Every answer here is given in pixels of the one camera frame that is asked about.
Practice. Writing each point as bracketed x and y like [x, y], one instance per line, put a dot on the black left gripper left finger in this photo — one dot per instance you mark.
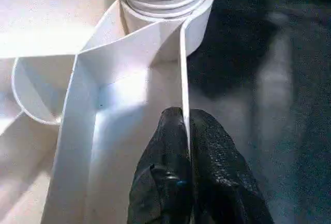
[163, 182]

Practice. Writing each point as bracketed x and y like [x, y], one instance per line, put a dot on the black work mat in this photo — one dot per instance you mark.
[258, 79]

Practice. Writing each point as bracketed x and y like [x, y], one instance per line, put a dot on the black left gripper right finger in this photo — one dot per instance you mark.
[222, 182]

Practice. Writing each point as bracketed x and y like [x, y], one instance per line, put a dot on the white plastic table top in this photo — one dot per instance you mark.
[116, 61]

